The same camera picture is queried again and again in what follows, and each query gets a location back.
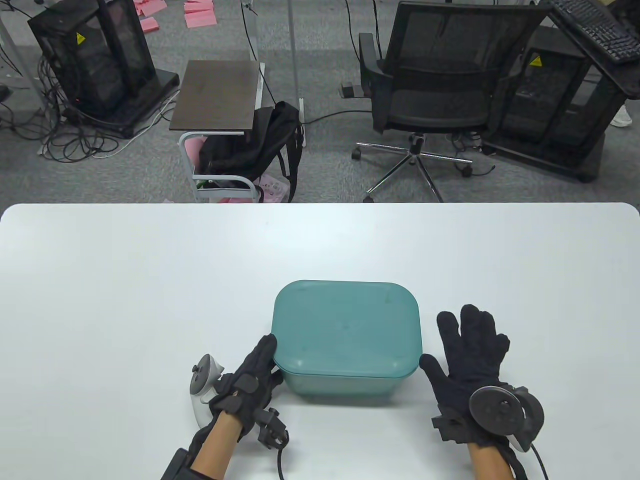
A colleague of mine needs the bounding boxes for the scattered pink paper sheets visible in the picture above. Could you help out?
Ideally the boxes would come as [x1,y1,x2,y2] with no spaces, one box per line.
[131,0,219,34]

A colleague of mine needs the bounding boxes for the person's right forearm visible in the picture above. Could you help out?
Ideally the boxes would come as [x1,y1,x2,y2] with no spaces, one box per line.
[467,442,517,480]

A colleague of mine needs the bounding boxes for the person's right hand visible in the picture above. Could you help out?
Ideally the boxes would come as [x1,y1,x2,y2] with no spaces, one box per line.
[419,304,516,449]

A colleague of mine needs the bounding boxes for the tangle of black floor cables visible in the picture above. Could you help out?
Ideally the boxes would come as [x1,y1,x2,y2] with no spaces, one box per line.
[0,47,168,164]

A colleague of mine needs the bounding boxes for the teal plastic box lid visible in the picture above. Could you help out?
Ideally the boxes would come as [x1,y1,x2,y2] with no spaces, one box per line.
[271,280,424,379]

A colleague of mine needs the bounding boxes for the black wrist camera block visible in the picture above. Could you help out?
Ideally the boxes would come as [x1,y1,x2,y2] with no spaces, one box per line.
[431,410,472,444]

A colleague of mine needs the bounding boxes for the person's left forearm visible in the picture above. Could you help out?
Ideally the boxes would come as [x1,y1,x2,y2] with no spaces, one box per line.
[189,412,247,480]

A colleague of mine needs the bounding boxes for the white tracking controller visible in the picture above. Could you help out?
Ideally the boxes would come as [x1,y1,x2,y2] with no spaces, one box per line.
[189,353,226,429]

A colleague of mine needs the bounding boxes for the person's left hand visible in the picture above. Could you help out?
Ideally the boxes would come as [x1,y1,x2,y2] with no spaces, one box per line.
[209,333,285,441]

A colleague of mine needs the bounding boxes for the grey ring tracking controller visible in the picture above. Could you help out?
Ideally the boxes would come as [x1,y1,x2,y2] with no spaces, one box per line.
[468,384,545,454]

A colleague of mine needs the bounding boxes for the black caged computer tower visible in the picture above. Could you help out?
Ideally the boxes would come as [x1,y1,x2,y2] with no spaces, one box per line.
[27,0,181,140]
[481,25,627,184]

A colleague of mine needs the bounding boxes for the black mesh office chair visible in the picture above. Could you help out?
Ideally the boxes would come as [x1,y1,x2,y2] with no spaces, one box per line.
[351,0,552,204]

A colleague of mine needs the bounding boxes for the pink patterned bag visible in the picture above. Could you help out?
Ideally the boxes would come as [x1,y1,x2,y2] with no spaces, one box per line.
[256,174,291,204]

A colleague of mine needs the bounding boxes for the black backpack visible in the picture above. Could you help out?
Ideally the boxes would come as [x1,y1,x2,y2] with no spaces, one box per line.
[197,100,306,204]

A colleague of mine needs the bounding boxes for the black keyboard tray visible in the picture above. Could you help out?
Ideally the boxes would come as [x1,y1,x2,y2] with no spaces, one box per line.
[540,0,640,101]

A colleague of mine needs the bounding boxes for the black wrist camera with cable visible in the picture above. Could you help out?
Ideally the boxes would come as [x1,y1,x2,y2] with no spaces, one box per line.
[251,407,291,480]

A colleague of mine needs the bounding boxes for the black forearm strap pack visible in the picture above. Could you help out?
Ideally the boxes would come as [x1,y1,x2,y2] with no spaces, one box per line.
[160,430,202,480]

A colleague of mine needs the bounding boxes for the teal plastic storage box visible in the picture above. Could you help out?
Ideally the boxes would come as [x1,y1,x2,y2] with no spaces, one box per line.
[276,361,419,401]

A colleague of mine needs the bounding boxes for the small cart with brown top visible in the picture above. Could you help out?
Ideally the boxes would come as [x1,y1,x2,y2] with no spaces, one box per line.
[168,60,267,204]

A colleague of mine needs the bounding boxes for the black keyboard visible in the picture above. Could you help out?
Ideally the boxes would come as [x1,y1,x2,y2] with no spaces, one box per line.
[546,0,640,64]

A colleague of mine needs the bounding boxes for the silver metal pole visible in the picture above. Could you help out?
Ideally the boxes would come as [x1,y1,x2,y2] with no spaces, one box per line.
[291,0,307,149]

